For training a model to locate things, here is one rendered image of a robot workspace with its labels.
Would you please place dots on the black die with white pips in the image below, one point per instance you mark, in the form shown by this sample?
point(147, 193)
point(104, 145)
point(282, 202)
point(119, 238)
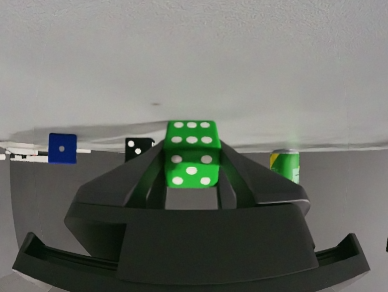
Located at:
point(135, 146)

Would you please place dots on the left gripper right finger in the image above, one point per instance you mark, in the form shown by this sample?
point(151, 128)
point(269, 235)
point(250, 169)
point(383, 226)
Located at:
point(254, 184)

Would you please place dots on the blue die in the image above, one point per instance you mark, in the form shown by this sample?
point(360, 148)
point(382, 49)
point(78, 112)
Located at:
point(62, 148)

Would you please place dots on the green die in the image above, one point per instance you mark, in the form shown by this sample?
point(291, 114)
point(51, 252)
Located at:
point(191, 154)

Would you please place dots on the green drink can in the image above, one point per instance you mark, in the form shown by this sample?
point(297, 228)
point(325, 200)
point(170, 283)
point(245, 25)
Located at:
point(286, 163)

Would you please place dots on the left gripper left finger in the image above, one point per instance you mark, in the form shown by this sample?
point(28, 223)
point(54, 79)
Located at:
point(129, 183)

